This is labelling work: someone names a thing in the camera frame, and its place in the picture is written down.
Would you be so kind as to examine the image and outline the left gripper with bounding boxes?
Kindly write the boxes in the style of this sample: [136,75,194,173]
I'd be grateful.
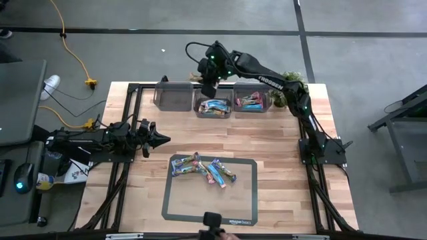
[135,118,171,158]

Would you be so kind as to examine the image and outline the orange peanut butter chip bar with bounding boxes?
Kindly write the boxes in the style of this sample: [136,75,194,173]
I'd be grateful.
[199,107,231,117]

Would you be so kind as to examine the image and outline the purple green granola bar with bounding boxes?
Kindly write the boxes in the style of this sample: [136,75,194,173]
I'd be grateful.
[171,162,203,177]
[171,152,202,167]

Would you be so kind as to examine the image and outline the red brown granola bar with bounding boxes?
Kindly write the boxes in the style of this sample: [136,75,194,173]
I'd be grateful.
[236,91,264,105]

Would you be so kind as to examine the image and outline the light blue granola bar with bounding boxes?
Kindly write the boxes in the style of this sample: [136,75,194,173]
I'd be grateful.
[199,98,232,109]

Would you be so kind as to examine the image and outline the snack bars on mat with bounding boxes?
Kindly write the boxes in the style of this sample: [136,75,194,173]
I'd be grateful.
[211,158,238,183]

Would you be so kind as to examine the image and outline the transparent grey plastic bin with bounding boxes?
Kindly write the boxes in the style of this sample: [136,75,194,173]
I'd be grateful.
[232,82,272,113]
[153,81,195,112]
[193,87,234,120]

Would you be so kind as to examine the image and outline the red white snack bag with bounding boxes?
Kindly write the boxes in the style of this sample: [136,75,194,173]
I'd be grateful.
[195,162,217,185]

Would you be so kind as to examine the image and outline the green potted plant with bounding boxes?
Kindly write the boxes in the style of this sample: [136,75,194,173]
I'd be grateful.
[268,71,310,108]

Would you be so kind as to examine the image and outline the woven baking mat dark border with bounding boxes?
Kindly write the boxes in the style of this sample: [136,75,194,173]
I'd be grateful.
[161,153,259,227]

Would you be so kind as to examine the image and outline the white printed box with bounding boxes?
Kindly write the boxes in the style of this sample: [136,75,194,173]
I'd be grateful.
[62,159,91,185]

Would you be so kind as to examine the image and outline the silver striped plate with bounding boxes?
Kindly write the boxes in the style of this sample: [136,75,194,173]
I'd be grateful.
[292,234,331,240]
[105,233,145,240]

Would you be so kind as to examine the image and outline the person's white shoe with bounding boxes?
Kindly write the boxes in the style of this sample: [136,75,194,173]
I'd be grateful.
[39,74,62,102]

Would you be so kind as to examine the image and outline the yellow white bottle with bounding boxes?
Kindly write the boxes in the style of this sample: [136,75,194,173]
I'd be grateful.
[35,172,56,191]

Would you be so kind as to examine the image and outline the black computer mouse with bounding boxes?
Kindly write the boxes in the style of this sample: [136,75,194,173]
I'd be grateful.
[13,162,35,195]

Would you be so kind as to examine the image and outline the dark grey flat panel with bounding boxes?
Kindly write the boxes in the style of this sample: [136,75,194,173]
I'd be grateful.
[0,59,48,147]

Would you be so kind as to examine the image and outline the grey desk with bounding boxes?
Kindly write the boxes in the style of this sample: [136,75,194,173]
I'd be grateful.
[0,139,46,228]

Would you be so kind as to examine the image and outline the black keyboard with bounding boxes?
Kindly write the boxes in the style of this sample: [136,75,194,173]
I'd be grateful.
[0,159,13,198]

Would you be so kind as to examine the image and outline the black metal stand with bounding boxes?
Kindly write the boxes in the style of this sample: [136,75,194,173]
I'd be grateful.
[367,83,427,195]

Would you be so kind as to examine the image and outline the black right camera cable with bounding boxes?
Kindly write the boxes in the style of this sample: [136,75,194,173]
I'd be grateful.
[184,41,214,67]

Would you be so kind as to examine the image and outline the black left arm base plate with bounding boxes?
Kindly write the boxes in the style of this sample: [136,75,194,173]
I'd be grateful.
[89,126,137,164]

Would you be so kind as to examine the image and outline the black aluminium table frame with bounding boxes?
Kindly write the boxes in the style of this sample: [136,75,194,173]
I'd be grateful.
[75,81,360,234]

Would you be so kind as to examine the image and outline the yellow extension cable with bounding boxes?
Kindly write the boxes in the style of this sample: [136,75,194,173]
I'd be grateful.
[49,0,99,91]
[37,105,97,131]

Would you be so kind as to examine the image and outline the black floor cable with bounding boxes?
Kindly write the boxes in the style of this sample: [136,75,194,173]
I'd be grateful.
[42,87,108,119]
[43,82,96,101]

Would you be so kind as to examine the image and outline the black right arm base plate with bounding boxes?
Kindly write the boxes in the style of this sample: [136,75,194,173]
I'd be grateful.
[298,137,348,166]

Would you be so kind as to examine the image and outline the black cable loop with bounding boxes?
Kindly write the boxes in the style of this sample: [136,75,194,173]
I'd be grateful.
[383,99,406,115]

